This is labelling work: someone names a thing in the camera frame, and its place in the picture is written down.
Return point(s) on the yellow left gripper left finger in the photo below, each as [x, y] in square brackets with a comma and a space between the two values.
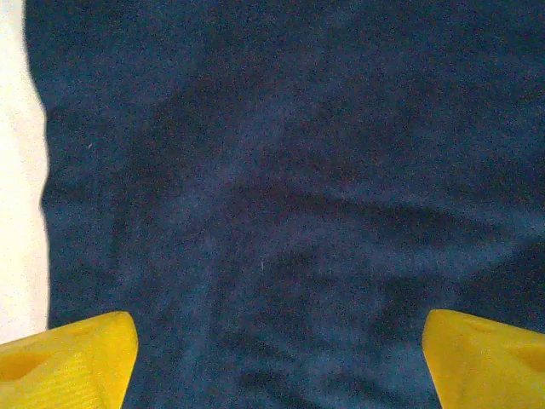
[64, 366]

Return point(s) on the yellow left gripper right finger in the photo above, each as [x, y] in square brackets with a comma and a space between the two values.
[489, 366]

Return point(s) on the navy blue t-shirt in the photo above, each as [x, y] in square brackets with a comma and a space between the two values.
[298, 170]

